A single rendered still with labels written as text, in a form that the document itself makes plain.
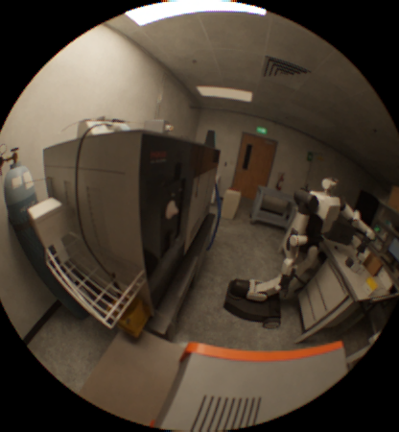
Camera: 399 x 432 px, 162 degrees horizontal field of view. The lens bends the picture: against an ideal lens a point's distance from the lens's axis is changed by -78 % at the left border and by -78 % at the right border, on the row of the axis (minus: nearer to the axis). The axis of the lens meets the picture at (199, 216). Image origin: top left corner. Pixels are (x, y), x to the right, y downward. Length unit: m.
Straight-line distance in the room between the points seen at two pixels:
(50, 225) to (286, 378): 0.69
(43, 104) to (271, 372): 1.66
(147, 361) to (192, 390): 0.45
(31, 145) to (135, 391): 1.50
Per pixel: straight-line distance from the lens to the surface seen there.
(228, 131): 4.27
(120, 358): 0.74
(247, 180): 4.28
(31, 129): 1.34
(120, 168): 0.30
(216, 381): 0.29
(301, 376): 0.38
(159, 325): 0.71
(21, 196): 0.95
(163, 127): 0.86
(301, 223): 0.98
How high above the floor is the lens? 1.41
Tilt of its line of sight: 27 degrees down
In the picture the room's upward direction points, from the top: 10 degrees clockwise
